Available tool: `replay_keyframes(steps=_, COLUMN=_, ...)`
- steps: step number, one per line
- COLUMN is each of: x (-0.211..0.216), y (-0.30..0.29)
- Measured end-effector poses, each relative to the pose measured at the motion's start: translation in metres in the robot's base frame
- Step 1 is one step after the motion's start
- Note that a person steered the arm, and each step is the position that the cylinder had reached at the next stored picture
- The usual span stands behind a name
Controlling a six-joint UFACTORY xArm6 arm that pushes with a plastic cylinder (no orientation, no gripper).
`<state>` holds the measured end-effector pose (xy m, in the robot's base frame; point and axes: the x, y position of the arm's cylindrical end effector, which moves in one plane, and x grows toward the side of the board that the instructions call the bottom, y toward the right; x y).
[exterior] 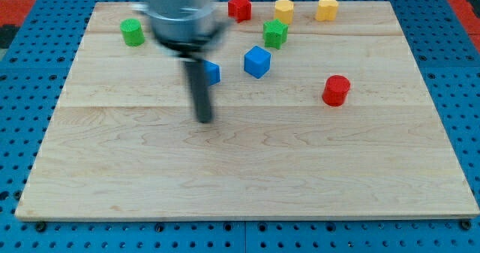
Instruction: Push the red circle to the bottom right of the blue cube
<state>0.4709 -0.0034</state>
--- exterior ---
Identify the red star block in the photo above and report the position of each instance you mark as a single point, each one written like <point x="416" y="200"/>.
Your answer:
<point x="239" y="10"/>

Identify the green cylinder block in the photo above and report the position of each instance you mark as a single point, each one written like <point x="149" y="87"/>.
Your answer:
<point x="132" y="32"/>

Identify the blue block behind rod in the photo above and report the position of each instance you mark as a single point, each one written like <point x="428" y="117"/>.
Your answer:
<point x="213" y="72"/>

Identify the yellow heart block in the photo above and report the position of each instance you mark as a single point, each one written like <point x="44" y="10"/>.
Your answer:
<point x="326" y="10"/>

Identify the green star block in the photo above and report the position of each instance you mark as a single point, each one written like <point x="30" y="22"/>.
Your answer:
<point x="274" y="33"/>

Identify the yellow hexagon block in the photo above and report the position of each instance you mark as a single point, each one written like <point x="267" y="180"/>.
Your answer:
<point x="284" y="11"/>

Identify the red cylinder block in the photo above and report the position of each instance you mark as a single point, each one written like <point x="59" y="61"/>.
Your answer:
<point x="336" y="90"/>

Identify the blue cube block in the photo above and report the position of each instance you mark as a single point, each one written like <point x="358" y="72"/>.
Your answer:
<point x="257" y="62"/>

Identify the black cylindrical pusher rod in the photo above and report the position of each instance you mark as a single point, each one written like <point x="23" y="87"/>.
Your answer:
<point x="199" y="89"/>

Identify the light wooden board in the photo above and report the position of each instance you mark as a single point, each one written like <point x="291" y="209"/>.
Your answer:
<point x="123" y="143"/>

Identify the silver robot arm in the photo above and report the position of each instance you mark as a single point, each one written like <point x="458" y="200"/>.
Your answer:
<point x="191" y="29"/>

